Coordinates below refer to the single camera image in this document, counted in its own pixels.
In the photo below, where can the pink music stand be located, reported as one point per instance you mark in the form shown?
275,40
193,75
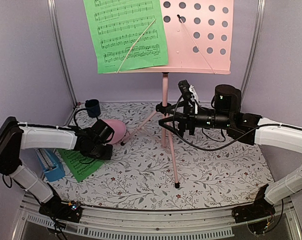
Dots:
198,36

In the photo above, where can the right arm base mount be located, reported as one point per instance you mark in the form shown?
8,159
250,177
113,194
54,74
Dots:
260,208

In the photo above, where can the dark blue cup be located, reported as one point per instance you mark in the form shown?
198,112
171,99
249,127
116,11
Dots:
92,107

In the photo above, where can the floral table mat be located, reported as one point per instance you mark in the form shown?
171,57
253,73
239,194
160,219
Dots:
194,174

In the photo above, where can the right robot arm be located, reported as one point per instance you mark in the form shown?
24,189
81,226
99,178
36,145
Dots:
254,129

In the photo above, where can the aluminium frame post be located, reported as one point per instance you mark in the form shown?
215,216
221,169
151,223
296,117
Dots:
58,38
253,47

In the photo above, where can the blue melodica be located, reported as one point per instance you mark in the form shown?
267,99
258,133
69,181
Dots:
51,165

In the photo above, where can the left aluminium frame post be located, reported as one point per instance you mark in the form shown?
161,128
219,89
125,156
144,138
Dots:
58,38

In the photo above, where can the front aluminium rail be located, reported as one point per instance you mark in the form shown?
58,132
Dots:
115,224

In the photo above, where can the pink plate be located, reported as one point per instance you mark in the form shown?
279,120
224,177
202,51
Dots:
119,128

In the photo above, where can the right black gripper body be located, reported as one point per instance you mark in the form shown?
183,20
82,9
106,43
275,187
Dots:
220,120

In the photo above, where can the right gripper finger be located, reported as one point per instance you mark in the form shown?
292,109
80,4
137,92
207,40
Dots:
167,123
171,108

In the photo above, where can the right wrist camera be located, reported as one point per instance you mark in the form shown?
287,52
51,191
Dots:
189,94

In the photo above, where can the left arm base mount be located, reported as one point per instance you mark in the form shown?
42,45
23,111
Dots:
69,211

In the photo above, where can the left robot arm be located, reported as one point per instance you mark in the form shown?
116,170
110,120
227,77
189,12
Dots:
16,136

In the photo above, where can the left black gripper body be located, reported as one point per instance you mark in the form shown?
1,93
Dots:
98,152

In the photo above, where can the green sheet music page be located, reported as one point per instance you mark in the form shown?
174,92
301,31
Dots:
126,35

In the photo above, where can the right aluminium frame post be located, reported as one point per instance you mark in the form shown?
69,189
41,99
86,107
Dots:
253,47

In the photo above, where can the green sheet music stack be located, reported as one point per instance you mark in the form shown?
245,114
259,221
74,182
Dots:
80,166

